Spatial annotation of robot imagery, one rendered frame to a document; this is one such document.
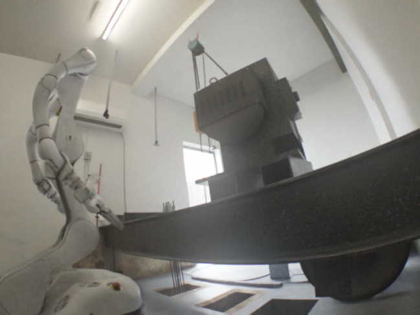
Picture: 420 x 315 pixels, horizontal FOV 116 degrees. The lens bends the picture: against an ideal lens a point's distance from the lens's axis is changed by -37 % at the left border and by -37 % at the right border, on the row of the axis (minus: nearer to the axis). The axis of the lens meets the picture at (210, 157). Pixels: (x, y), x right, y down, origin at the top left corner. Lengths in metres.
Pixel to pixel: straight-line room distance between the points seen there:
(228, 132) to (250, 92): 0.28
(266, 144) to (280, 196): 0.60
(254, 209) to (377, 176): 0.43
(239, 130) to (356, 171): 0.77
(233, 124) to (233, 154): 0.21
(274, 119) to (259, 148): 0.20
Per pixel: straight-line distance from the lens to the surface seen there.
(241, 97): 1.28
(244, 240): 0.80
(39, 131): 0.86
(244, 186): 1.29
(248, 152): 1.28
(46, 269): 0.93
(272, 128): 1.27
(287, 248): 0.71
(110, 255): 2.31
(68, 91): 1.22
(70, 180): 0.82
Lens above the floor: 0.56
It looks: 19 degrees up
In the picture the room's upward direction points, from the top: 8 degrees counter-clockwise
